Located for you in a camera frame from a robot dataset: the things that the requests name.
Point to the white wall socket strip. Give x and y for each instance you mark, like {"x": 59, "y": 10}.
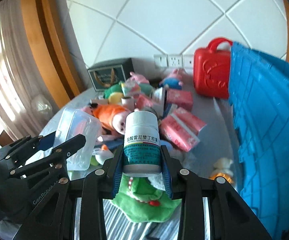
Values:
{"x": 173, "y": 61}

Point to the blue plastic crate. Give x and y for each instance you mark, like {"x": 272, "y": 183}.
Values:
{"x": 259, "y": 94}

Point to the clear plastic container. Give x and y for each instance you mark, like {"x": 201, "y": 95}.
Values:
{"x": 76, "y": 135}

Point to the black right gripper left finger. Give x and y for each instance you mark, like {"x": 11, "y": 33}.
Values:
{"x": 54, "y": 217}

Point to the white medicine bottle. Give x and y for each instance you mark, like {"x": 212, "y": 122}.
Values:
{"x": 142, "y": 148}

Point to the green dinosaur plush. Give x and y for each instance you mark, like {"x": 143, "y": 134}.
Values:
{"x": 142, "y": 202}

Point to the pink green pig plush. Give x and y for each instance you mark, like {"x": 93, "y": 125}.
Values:
{"x": 136, "y": 84}

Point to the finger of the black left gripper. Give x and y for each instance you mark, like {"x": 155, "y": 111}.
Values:
{"x": 55, "y": 161}
{"x": 18, "y": 152}

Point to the orange pink pig plush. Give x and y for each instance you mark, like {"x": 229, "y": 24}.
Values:
{"x": 112, "y": 117}

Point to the small yellow white duck plush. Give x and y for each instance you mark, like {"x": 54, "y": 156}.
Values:
{"x": 222, "y": 168}

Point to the dark green gift box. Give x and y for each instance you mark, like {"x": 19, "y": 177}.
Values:
{"x": 105, "y": 74}

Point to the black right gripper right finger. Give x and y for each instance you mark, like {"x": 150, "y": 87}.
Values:
{"x": 229, "y": 216}

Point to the pink tissue pack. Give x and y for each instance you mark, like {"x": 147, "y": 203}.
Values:
{"x": 194, "y": 123}
{"x": 181, "y": 98}
{"x": 177, "y": 132}

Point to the wooden door frame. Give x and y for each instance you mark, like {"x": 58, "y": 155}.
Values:
{"x": 50, "y": 51}

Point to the blue pig plush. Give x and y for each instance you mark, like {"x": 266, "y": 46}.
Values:
{"x": 173, "y": 80}

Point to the red plastic toy case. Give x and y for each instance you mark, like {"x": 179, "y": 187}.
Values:
{"x": 211, "y": 69}

